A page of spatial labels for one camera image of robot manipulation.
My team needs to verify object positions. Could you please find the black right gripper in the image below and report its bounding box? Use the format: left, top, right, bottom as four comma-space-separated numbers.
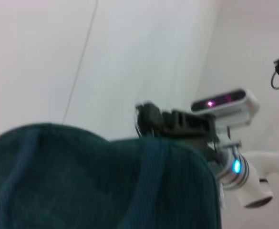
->
135, 102, 223, 163

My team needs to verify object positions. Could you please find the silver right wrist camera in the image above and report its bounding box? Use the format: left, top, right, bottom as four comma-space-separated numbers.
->
191, 88, 260, 131

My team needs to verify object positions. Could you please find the dark teal insulated bag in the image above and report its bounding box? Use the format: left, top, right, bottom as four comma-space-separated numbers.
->
0, 122, 223, 229

